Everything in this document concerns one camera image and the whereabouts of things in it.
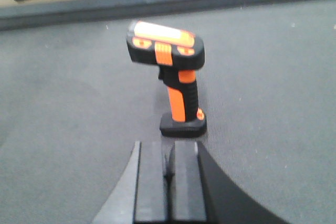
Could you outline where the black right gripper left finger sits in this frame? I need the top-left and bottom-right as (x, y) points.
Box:
(92, 141), (168, 223)

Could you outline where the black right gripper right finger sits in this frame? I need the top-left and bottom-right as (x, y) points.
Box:
(170, 141), (286, 223)

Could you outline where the orange black barcode scanner gun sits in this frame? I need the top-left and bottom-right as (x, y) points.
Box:
(126, 20), (207, 138)

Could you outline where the dark grey table mat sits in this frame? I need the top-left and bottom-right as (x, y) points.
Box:
(1, 0), (335, 223)

